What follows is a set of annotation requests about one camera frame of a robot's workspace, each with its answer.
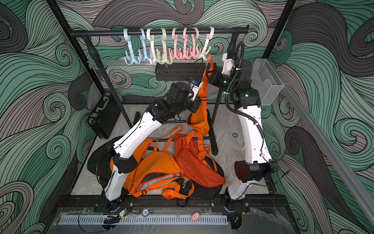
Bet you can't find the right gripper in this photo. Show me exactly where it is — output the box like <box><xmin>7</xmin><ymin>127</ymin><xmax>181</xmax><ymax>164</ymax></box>
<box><xmin>207</xmin><ymin>70</ymin><xmax>239</xmax><ymax>96</ymax></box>

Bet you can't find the orange sling bag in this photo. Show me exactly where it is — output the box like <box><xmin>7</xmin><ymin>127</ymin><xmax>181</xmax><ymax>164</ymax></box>
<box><xmin>187</xmin><ymin>55</ymin><xmax>214</xmax><ymax>136</ymax></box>

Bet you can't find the red-orange drawstring bag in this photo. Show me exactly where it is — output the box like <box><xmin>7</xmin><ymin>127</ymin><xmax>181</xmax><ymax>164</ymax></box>
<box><xmin>174</xmin><ymin>131</ymin><xmax>226</xmax><ymax>188</ymax></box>

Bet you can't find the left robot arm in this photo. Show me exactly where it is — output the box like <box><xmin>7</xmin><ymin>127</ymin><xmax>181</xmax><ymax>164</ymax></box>
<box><xmin>104</xmin><ymin>81</ymin><xmax>207</xmax><ymax>204</ymax></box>

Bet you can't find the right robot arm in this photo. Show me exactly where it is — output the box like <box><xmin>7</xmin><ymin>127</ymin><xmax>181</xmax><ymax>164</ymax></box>
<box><xmin>209</xmin><ymin>42</ymin><xmax>279</xmax><ymax>209</ymax></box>

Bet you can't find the white hook rightmost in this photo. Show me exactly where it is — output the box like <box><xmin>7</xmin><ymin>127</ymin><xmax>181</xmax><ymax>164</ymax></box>
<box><xmin>197</xmin><ymin>27</ymin><xmax>215</xmax><ymax>61</ymax></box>

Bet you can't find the white hook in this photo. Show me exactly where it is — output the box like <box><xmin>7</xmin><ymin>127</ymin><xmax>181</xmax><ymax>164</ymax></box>
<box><xmin>146</xmin><ymin>28</ymin><xmax>158</xmax><ymax>65</ymax></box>
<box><xmin>197</xmin><ymin>27</ymin><xmax>215</xmax><ymax>61</ymax></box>

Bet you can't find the pink hook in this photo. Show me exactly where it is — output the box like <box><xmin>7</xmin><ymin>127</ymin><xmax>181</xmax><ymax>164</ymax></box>
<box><xmin>191</xmin><ymin>27</ymin><xmax>201</xmax><ymax>59</ymax></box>
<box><xmin>172</xmin><ymin>28</ymin><xmax>181</xmax><ymax>59</ymax></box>
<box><xmin>182</xmin><ymin>27</ymin><xmax>191</xmax><ymax>59</ymax></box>

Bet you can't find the pale green hook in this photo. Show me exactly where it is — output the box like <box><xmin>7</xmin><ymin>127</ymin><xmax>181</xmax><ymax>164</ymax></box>
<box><xmin>157</xmin><ymin>28</ymin><xmax>173</xmax><ymax>64</ymax></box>

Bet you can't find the light blue hook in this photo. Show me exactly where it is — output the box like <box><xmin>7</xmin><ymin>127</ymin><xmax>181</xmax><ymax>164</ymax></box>
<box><xmin>138</xmin><ymin>28</ymin><xmax>152</xmax><ymax>61</ymax></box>
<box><xmin>123</xmin><ymin>28</ymin><xmax>141</xmax><ymax>65</ymax></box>

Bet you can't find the light blue hook leftmost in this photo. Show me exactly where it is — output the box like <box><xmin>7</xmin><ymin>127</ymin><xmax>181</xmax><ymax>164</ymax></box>
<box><xmin>123</xmin><ymin>28</ymin><xmax>141</xmax><ymax>65</ymax></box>

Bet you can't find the large orange backpack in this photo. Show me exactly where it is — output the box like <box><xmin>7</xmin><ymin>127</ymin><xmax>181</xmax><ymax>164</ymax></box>
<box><xmin>104</xmin><ymin>125</ymin><xmax>195</xmax><ymax>201</ymax></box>

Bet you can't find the pink small object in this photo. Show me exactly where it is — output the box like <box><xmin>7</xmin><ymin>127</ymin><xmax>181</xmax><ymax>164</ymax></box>
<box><xmin>191</xmin><ymin>212</ymin><xmax>200</xmax><ymax>222</ymax></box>

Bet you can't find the black round mat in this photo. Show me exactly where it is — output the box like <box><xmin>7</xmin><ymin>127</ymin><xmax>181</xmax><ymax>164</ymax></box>
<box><xmin>87</xmin><ymin>136</ymin><xmax>223</xmax><ymax>199</ymax></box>

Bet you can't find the black clothes rack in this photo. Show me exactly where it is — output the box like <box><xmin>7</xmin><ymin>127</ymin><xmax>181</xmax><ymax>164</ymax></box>
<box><xmin>69</xmin><ymin>25</ymin><xmax>249</xmax><ymax>156</ymax></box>

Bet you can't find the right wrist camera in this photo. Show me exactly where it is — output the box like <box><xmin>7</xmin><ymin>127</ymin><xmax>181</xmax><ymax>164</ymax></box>
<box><xmin>222</xmin><ymin>53</ymin><xmax>234</xmax><ymax>75</ymax></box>

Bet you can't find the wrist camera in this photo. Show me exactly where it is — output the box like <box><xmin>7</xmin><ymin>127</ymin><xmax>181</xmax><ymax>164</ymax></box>
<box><xmin>189</xmin><ymin>80</ymin><xmax>204</xmax><ymax>101</ymax></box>
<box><xmin>222</xmin><ymin>53</ymin><xmax>234</xmax><ymax>75</ymax></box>

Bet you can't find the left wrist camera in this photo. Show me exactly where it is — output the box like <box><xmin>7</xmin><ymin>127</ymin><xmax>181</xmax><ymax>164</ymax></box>
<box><xmin>189</xmin><ymin>80</ymin><xmax>204</xmax><ymax>101</ymax></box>

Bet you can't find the black wall shelf tray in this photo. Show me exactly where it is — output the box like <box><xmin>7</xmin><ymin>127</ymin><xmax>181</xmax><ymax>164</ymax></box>
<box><xmin>155</xmin><ymin>62</ymin><xmax>206</xmax><ymax>82</ymax></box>

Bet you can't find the white mesh wall basket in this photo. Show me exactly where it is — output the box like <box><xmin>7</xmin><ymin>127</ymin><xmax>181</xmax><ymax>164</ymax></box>
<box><xmin>251</xmin><ymin>59</ymin><xmax>284</xmax><ymax>106</ymax></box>

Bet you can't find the black case on wall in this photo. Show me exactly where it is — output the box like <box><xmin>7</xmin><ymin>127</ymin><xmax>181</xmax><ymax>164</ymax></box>
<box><xmin>86</xmin><ymin>92</ymin><xmax>120</xmax><ymax>139</ymax></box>

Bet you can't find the white slotted cable duct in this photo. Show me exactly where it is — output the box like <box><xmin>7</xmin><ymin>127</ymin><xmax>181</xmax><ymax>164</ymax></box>
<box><xmin>58</xmin><ymin>214</ymin><xmax>228</xmax><ymax>226</ymax></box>

